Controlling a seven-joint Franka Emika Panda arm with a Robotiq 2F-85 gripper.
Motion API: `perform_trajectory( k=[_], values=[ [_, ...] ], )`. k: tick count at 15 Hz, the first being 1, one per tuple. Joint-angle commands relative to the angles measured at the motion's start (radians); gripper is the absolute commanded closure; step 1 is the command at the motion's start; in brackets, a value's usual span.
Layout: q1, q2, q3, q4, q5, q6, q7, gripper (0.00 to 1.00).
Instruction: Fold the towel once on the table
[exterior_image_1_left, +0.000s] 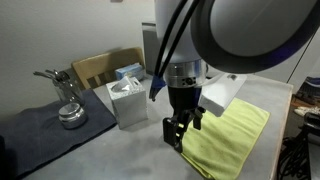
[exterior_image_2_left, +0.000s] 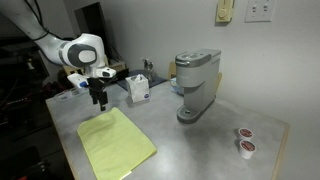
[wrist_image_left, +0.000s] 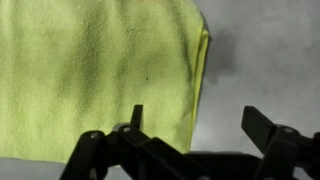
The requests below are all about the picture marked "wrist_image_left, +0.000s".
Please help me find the yellow-green microfiber towel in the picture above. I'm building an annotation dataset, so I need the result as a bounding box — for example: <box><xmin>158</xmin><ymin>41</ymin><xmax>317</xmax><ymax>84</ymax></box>
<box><xmin>0</xmin><ymin>0</ymin><xmax>212</xmax><ymax>164</ymax></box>

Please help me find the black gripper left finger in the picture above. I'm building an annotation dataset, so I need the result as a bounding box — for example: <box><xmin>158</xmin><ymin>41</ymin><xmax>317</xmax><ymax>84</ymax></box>
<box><xmin>59</xmin><ymin>104</ymin><xmax>208</xmax><ymax>180</ymax></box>

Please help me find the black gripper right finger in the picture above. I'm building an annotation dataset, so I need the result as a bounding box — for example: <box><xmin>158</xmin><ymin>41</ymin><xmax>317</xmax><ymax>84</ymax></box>
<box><xmin>241</xmin><ymin>105</ymin><xmax>320</xmax><ymax>180</ymax></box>

